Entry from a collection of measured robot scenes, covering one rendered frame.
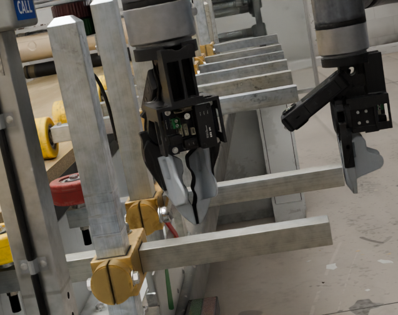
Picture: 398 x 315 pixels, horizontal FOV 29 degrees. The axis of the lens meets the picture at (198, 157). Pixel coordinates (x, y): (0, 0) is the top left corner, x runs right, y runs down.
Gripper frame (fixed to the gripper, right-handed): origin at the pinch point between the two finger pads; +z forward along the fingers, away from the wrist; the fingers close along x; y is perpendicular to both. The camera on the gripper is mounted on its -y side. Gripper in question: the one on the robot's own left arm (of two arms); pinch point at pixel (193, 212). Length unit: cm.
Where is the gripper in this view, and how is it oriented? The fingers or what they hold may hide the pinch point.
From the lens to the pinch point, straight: 92.7
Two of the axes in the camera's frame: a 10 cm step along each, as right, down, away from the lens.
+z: 1.9, 9.6, 2.0
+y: 2.9, 1.4, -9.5
